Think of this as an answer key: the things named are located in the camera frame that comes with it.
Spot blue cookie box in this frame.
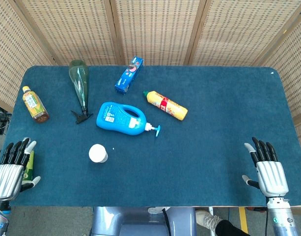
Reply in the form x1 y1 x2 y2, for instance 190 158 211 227
114 56 144 95

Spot black trouser leg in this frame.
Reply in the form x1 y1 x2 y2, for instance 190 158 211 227
215 219 251 236

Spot grey robot torso base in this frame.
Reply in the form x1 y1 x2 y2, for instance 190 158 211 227
90 206 197 236

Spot black cable on torso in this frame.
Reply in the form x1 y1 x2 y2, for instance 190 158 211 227
162 207 172 236

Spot blue carpet table cover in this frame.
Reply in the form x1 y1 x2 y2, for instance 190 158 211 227
0 65 301 208

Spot white sneaker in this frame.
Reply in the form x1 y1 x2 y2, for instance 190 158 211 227
195 208 224 234

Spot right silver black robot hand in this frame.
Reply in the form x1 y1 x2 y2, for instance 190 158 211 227
242 137 290 197

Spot brown tea bottle yellow label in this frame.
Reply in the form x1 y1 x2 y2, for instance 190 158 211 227
22 86 50 123

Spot green spray bottle black trigger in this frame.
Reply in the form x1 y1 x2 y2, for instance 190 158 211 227
68 59 94 125

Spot woven bamboo folding screen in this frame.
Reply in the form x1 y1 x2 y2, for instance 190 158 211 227
0 0 301 158

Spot white paper cup green flower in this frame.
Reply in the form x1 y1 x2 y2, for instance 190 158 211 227
88 144 109 163

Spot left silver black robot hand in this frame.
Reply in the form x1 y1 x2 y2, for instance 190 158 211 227
0 138 41 201

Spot clear tea bottle green label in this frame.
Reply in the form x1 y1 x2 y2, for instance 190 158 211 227
22 150 35 183

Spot yellow bottle green cap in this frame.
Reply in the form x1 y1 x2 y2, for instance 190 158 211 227
143 90 189 121

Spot blue pump detergent bottle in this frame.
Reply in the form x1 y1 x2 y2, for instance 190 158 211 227
96 101 161 138

